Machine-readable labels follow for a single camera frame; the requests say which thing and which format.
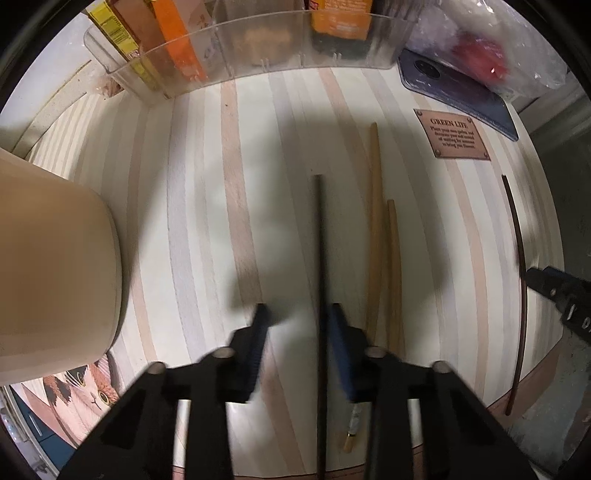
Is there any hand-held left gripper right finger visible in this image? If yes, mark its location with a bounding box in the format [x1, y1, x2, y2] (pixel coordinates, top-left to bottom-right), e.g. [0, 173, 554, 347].
[325, 302, 536, 480]

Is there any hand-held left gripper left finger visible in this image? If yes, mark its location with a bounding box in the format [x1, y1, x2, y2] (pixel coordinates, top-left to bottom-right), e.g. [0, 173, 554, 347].
[58, 302, 271, 480]

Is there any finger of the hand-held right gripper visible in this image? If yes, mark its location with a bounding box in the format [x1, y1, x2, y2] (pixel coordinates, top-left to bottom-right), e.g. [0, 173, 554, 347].
[526, 265, 591, 344]

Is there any dark wooden chopstick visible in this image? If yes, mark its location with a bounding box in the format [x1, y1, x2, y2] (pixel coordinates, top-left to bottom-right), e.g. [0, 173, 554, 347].
[501, 174, 529, 416]
[314, 174, 329, 478]

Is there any light bamboo chopstick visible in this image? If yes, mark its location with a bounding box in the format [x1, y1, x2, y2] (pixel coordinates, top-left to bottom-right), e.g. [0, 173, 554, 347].
[341, 122, 382, 453]
[384, 199, 404, 363]

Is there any cream ribbed utensil holder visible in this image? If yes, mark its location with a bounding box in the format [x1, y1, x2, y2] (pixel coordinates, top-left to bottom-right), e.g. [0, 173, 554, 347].
[0, 148, 124, 384]

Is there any striped cat print tablecloth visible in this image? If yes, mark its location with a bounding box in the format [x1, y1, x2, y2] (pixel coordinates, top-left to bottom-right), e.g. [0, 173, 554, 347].
[0, 60, 566, 480]

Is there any purple smartphone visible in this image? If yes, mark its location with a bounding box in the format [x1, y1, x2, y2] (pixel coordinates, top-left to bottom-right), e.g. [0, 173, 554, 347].
[397, 48, 520, 141]

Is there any large clear plastic bag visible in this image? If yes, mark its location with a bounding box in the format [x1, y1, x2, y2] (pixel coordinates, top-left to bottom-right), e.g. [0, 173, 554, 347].
[406, 0, 573, 100]

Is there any clear acrylic organizer tray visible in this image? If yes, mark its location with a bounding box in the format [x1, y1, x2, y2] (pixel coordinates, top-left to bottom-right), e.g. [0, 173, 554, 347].
[83, 9, 416, 100]

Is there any orange box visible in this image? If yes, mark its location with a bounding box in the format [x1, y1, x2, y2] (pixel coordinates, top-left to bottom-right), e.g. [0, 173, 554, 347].
[150, 0, 208, 81]

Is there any dark sauce bottle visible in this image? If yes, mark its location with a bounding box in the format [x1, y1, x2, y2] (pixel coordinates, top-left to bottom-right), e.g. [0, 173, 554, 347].
[307, 0, 377, 63]

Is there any yellow box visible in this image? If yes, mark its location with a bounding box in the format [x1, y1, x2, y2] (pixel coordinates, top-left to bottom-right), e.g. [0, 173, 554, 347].
[88, 0, 160, 90]

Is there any brown cardboard box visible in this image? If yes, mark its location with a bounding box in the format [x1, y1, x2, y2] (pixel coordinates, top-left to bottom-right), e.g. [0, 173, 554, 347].
[108, 0, 181, 79]

